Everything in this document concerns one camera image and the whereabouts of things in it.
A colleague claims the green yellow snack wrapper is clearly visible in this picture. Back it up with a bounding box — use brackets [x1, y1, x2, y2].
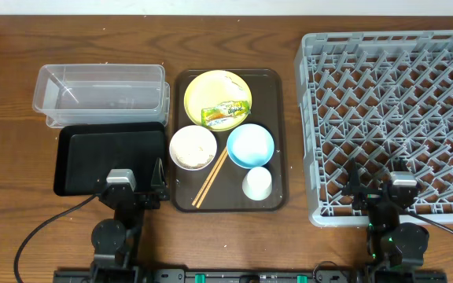
[201, 101, 250, 127]

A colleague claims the white plastic cup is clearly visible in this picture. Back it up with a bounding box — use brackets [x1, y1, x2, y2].
[242, 167, 272, 201]

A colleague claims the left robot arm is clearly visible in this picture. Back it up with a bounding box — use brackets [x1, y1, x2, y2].
[88, 158, 170, 283]

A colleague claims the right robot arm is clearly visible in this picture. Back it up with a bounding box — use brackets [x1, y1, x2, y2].
[342, 159, 429, 282]

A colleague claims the grey plastic dishwasher rack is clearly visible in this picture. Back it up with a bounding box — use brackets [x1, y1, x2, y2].
[294, 30, 453, 227]

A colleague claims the white bowl with rice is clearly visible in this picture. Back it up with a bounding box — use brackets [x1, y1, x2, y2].
[169, 125, 218, 171]

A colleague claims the wooden chopstick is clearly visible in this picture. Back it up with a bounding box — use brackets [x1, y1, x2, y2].
[191, 147, 228, 207]
[195, 151, 230, 209]

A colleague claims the black plastic bin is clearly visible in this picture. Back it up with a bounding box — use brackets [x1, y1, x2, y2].
[53, 122, 167, 197]

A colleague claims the light blue bowl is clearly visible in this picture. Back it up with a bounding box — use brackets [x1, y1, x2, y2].
[226, 123, 274, 169]

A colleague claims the yellow round plate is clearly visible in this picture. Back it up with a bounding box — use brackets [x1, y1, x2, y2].
[184, 70, 252, 131]

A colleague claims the clear plastic bin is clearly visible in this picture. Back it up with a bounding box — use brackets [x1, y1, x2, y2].
[32, 64, 170, 128]

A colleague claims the dark brown serving tray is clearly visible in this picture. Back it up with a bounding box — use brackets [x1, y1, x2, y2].
[169, 68, 289, 213]

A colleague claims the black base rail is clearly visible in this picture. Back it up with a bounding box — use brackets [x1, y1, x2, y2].
[52, 267, 447, 283]

